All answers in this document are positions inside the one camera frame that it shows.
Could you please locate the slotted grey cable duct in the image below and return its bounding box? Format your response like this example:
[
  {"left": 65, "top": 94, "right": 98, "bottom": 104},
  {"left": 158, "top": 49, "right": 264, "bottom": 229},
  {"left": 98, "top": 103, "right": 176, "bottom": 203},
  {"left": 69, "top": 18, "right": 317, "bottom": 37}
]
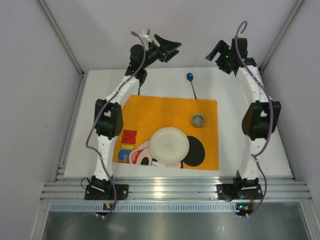
[{"left": 50, "top": 202, "right": 252, "bottom": 213}]

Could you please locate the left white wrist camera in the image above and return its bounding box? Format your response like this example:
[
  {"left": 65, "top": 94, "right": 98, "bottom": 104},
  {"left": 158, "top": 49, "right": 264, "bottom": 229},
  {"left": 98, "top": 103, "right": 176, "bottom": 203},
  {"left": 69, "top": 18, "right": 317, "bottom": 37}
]
[{"left": 140, "top": 28, "right": 153, "bottom": 45}]

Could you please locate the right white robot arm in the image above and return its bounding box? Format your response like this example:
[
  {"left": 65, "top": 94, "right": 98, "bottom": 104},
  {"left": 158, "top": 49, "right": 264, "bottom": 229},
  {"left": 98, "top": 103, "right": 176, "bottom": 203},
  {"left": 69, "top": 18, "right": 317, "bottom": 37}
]
[{"left": 206, "top": 37, "right": 282, "bottom": 195}]

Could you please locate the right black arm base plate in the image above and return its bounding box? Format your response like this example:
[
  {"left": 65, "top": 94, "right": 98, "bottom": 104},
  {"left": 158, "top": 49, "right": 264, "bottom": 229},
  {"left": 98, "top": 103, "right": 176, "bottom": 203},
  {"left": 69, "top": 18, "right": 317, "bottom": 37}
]
[{"left": 216, "top": 183, "right": 263, "bottom": 202}]

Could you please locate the right aluminium frame post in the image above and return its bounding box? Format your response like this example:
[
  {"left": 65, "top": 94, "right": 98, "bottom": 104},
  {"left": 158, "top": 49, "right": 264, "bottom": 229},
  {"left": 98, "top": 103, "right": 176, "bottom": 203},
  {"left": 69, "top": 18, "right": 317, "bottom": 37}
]
[{"left": 259, "top": 0, "right": 306, "bottom": 73}]

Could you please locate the aluminium frame post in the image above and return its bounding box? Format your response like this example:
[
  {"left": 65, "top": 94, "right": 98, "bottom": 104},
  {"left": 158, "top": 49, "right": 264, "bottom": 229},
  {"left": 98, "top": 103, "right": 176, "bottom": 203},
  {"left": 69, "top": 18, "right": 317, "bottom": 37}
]
[
  {"left": 35, "top": 0, "right": 85, "bottom": 76},
  {"left": 259, "top": 0, "right": 306, "bottom": 73}
]

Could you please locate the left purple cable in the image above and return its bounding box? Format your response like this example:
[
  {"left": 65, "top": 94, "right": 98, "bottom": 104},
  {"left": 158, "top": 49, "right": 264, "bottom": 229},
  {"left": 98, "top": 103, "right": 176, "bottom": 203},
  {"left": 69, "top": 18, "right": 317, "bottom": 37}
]
[{"left": 85, "top": 31, "right": 147, "bottom": 217}]

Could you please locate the left aluminium frame post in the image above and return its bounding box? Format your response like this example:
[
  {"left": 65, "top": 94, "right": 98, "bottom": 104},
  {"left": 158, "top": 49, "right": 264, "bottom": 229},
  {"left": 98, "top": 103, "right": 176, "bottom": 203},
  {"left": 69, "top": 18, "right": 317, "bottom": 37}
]
[{"left": 35, "top": 0, "right": 85, "bottom": 76}]

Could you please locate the orange Mickey Mouse cloth placemat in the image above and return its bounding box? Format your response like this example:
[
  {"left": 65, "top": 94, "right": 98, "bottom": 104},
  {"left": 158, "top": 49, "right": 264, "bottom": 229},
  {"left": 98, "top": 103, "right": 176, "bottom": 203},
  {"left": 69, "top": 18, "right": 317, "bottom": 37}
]
[{"left": 112, "top": 95, "right": 219, "bottom": 171}]

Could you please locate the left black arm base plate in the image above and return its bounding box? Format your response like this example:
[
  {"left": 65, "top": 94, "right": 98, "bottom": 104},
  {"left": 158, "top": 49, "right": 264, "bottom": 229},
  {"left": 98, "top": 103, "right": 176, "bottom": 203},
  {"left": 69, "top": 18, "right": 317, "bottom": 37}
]
[{"left": 84, "top": 184, "right": 129, "bottom": 201}]

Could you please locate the aluminium mounting rail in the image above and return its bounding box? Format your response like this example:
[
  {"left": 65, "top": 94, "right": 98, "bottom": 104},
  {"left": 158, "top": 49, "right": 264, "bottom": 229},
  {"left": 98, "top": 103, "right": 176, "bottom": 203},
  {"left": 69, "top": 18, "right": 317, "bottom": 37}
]
[{"left": 40, "top": 176, "right": 312, "bottom": 202}]

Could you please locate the cream round plate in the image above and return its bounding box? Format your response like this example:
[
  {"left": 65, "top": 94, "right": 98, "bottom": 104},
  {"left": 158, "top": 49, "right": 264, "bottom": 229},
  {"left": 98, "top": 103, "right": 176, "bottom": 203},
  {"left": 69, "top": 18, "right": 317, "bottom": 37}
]
[{"left": 149, "top": 127, "right": 190, "bottom": 165}]

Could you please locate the blue metallic fork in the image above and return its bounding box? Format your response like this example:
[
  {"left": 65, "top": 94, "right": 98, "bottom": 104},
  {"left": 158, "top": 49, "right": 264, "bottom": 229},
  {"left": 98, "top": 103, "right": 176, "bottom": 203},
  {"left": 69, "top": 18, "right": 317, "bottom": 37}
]
[{"left": 137, "top": 85, "right": 141, "bottom": 96}]

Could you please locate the blue metallic spoon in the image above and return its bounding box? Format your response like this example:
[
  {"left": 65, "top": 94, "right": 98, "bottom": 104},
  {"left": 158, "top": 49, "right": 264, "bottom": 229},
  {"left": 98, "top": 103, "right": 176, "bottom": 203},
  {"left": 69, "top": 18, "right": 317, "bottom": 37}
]
[{"left": 186, "top": 72, "right": 198, "bottom": 100}]

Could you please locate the small speckled stone cup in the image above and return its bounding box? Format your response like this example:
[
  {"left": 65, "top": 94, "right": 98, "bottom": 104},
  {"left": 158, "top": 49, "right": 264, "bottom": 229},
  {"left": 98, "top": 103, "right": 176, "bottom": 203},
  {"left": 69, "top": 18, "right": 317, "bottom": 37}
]
[{"left": 191, "top": 113, "right": 206, "bottom": 128}]

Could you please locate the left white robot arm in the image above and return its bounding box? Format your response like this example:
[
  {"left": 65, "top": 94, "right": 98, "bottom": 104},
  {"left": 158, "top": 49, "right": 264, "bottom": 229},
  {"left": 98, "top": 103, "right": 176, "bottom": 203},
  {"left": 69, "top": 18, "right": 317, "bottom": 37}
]
[{"left": 85, "top": 31, "right": 182, "bottom": 192}]

